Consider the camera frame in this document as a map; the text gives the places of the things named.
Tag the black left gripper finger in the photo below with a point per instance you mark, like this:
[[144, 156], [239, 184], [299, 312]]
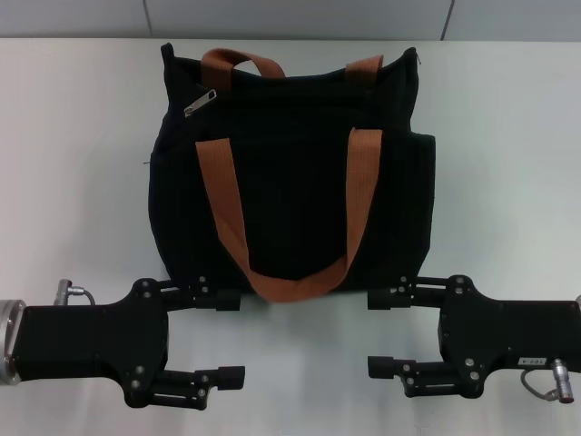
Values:
[[227, 300], [231, 378]]

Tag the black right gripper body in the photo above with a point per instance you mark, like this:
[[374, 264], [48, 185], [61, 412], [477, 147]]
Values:
[[508, 336]]

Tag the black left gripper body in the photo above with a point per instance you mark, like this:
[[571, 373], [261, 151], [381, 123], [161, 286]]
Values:
[[91, 340]]

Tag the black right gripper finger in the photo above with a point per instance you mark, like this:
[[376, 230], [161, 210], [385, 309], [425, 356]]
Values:
[[381, 367], [381, 301]]

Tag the white and silver left arm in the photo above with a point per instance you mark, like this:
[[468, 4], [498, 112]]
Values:
[[9, 340]]

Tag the white and silver right arm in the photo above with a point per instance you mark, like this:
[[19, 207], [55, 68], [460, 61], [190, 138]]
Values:
[[578, 303]]

